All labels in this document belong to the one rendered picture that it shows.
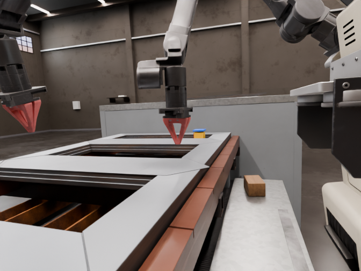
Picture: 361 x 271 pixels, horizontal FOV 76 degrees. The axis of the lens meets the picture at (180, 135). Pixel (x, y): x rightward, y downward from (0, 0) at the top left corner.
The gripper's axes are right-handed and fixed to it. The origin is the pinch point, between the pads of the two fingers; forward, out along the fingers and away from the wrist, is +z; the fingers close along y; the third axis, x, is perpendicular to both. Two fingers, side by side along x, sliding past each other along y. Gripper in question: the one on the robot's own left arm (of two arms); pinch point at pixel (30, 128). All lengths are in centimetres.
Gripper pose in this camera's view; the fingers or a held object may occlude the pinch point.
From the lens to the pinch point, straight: 65.6
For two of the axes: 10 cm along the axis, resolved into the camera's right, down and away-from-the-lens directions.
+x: 9.6, 0.2, -2.9
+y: -2.8, 3.6, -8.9
